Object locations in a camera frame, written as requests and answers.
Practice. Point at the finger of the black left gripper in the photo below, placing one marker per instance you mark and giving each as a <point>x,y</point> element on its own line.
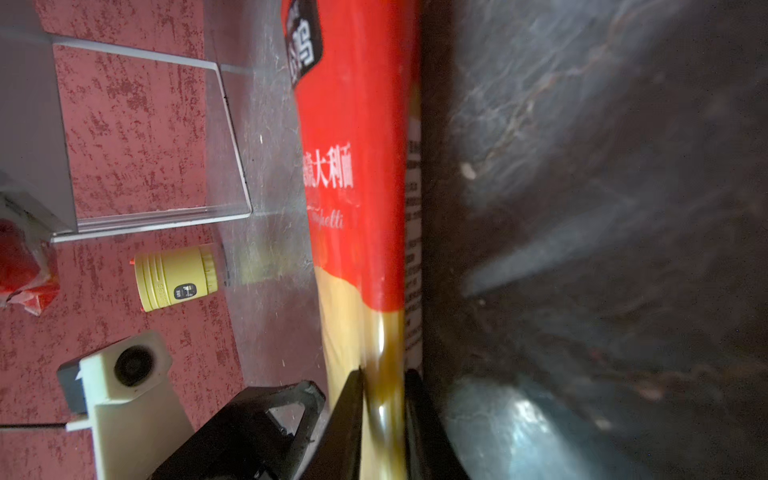
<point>245,441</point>

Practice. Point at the white two-tier shelf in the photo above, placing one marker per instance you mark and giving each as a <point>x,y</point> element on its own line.
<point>114,120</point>

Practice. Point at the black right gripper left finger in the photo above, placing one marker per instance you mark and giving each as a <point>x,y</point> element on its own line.
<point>338,454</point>

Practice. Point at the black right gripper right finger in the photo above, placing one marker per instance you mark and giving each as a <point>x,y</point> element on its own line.
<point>430,454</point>

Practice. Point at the yellow chopstick holder cup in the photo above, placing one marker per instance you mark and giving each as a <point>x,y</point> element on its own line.
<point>171,277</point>

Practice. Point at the red pasta bag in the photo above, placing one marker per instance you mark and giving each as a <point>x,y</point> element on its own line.
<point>354,71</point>
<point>29,270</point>

